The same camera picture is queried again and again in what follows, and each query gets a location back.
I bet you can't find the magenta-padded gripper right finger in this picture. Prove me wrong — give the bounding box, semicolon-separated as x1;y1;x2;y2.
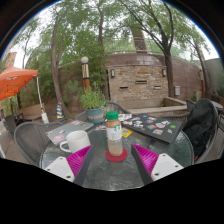
130;143;185;186

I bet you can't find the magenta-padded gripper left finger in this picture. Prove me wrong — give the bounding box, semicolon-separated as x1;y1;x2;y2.
44;144;96;187

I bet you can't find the green-capped coffee drink bottle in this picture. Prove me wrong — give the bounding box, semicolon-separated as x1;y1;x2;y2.
105;110;124;157

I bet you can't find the white ceramic mug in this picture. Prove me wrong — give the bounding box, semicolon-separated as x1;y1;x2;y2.
59;130;92;154

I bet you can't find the black laptop with stickers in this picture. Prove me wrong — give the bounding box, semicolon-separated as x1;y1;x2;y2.
119;113;184;144

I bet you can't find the grey laptop with stickers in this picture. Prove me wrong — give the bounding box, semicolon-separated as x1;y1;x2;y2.
45;119;95;147

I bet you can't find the black jacket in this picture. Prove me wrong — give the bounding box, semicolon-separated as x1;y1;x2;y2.
182;98;219;161

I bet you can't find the yellow card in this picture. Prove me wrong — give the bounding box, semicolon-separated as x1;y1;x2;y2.
121;128;134;138

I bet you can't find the flat round red coaster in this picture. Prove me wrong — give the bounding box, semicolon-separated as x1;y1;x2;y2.
104;147;129;163

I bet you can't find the blue yellow striped cone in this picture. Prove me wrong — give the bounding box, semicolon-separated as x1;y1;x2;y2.
56;101;65;120

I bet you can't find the white sticker sheet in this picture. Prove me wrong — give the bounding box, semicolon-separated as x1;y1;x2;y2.
118;113;133;122

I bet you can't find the potted green plant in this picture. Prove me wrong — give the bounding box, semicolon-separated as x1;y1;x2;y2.
77;84;107;124

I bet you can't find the leaning grey-trunked tree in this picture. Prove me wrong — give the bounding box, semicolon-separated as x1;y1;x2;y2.
23;0;114;119

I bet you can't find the dark-trunked tree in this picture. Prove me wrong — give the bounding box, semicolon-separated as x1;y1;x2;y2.
116;0;211;99

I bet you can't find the orange patio umbrella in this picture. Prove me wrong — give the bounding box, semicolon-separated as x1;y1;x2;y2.
0;64;48;124

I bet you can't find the globe-topped lamp post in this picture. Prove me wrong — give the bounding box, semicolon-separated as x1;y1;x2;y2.
80;56;91;90

